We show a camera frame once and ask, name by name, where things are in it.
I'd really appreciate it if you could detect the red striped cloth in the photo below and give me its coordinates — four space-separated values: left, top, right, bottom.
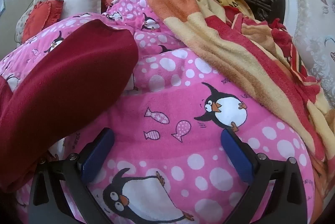
271 18 318 85

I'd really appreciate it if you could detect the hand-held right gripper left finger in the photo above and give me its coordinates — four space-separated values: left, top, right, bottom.
28 128 116 224

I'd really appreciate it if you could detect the pink penguin print blanket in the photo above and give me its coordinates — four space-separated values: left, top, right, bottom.
0 0 317 224

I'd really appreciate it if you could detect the orange yellow red fleece blanket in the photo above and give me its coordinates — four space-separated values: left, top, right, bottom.
146 0 335 224

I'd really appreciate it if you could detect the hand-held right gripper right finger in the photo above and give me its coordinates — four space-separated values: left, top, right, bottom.
220 128 307 224

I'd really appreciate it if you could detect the white embroidered upholstered headboard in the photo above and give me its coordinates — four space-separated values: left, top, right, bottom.
280 0 335 109

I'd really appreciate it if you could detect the dark red sweater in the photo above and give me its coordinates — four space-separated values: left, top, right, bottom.
0 19 139 193

